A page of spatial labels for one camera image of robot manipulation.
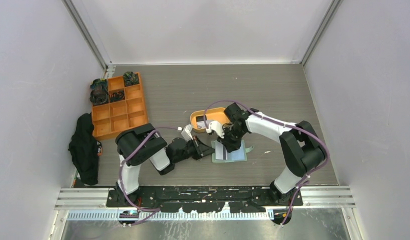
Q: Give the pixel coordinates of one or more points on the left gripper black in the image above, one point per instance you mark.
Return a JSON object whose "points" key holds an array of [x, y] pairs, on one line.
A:
{"points": [[204, 150]]}

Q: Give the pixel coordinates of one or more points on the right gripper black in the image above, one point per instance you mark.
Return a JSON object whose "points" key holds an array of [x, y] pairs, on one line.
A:
{"points": [[231, 146]]}

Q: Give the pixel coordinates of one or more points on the green card holder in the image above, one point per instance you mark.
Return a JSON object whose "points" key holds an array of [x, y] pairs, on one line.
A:
{"points": [[235, 156]]}

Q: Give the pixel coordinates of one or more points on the white grey card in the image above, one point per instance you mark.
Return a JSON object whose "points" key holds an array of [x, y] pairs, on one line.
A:
{"points": [[202, 125]]}

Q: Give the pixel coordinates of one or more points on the orange oval tray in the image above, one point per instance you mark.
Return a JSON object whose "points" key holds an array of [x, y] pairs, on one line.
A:
{"points": [[211, 114]]}

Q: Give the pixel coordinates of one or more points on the white magnetic stripe card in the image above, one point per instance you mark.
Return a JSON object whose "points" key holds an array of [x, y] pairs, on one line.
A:
{"points": [[221, 154]]}

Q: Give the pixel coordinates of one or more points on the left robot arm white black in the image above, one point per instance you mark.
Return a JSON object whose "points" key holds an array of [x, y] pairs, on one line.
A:
{"points": [[142, 143]]}

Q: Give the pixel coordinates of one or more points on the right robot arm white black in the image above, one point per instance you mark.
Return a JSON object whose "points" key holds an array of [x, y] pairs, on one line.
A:
{"points": [[301, 148]]}

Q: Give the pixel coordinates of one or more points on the small black card in tray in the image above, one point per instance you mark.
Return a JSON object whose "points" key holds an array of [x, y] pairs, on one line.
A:
{"points": [[200, 118]]}

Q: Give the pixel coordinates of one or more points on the orange compartment organizer box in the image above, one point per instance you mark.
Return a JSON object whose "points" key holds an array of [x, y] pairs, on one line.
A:
{"points": [[115, 117]]}

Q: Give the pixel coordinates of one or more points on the dark item middle compartment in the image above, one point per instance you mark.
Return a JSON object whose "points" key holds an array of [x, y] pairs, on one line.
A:
{"points": [[117, 96]]}

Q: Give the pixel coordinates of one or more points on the dark rolled item top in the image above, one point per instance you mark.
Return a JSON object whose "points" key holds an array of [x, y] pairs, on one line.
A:
{"points": [[130, 78]]}

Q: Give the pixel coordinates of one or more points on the dark rolled item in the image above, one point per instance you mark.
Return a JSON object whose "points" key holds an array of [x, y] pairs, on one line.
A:
{"points": [[99, 97], [99, 84], [130, 78]]}

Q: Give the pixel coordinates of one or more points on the dark rolled item left lower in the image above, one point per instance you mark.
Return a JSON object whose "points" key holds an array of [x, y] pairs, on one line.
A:
{"points": [[99, 97]]}

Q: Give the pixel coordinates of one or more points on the black cloth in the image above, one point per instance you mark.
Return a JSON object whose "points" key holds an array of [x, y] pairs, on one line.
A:
{"points": [[83, 148]]}

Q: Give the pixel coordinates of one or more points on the dark rolled item left upper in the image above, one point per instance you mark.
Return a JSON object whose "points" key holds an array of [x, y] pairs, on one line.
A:
{"points": [[99, 84]]}

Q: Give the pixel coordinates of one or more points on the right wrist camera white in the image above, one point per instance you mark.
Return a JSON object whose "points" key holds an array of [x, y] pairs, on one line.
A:
{"points": [[215, 127]]}

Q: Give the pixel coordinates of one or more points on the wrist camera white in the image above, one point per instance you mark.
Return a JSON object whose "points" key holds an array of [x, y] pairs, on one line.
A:
{"points": [[186, 132], [215, 127]]}

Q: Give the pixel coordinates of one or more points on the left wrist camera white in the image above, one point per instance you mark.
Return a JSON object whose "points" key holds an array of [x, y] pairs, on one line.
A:
{"points": [[186, 132]]}

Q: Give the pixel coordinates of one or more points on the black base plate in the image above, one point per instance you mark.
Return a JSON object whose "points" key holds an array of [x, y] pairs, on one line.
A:
{"points": [[210, 199]]}

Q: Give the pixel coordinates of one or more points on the white slotted cable duct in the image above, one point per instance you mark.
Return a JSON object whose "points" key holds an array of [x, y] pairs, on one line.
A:
{"points": [[132, 215]]}

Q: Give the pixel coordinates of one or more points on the aluminium frame rail right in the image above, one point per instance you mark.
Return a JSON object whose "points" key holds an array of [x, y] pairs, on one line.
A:
{"points": [[327, 18]]}

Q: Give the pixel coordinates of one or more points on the aluminium frame rail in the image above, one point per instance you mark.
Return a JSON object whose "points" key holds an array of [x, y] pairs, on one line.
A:
{"points": [[83, 22], [327, 18]]}

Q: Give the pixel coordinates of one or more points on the aluminium frame rail left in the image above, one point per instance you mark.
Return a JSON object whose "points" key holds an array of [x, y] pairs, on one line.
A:
{"points": [[83, 22]]}

